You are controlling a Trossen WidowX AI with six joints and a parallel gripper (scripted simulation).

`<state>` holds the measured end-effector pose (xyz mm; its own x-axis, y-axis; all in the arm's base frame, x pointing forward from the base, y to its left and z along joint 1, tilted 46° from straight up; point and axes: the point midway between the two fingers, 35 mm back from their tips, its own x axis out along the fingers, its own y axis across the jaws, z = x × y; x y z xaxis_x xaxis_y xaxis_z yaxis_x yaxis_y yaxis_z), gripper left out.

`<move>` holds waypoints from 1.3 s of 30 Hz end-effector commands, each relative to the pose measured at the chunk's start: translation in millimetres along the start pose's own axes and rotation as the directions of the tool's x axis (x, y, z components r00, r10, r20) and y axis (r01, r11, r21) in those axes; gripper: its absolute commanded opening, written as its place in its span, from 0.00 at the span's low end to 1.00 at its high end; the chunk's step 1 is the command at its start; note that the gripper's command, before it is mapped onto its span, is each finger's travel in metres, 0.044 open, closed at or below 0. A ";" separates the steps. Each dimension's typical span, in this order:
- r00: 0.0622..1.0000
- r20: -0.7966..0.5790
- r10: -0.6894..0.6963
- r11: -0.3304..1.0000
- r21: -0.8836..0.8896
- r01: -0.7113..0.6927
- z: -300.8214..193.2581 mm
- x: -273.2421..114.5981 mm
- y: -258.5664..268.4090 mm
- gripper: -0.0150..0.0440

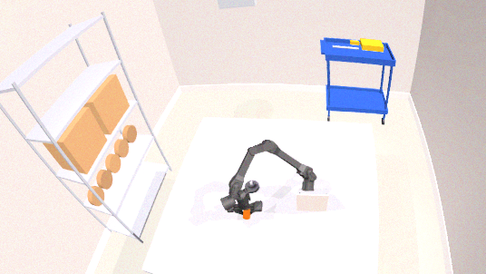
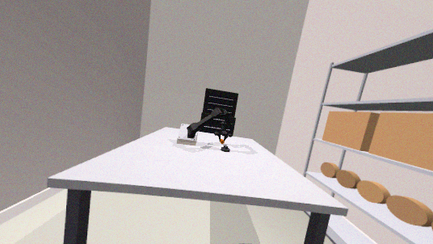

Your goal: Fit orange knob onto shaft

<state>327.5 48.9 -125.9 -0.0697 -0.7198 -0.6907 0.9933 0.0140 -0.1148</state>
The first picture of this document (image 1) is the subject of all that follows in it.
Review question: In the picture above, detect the orange tapered knob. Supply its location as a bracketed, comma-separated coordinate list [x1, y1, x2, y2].
[243, 210, 250, 220]

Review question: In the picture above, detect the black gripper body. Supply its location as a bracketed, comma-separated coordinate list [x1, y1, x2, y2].
[227, 199, 263, 212]

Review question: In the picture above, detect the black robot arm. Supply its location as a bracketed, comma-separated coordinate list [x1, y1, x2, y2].
[220, 140, 317, 210]

